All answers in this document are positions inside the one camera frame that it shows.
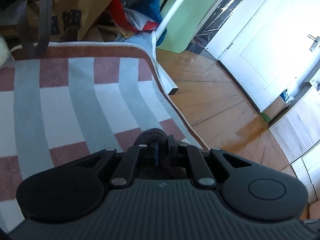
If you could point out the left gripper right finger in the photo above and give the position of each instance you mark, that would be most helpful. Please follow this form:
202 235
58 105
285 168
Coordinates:
191 158

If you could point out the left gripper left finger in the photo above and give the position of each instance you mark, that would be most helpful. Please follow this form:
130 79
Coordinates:
135 159

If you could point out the dark brown knit sweater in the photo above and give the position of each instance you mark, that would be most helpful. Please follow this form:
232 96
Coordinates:
164 170

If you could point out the checkered plaid blanket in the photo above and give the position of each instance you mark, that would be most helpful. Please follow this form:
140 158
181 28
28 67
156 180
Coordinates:
74 100

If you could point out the cardboard box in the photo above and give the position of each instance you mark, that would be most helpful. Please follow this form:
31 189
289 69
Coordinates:
279 104

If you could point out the white door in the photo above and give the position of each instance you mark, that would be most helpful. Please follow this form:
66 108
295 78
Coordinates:
267 46

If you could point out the green panel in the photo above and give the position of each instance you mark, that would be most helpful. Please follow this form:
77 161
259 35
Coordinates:
185 24

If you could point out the blue plastic bag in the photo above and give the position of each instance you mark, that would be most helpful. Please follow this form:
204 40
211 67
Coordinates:
150 9

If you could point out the brown paper bag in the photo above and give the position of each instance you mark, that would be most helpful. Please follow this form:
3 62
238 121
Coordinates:
57 20

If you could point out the white metal frame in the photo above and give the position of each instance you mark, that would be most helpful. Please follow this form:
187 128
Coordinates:
161 28

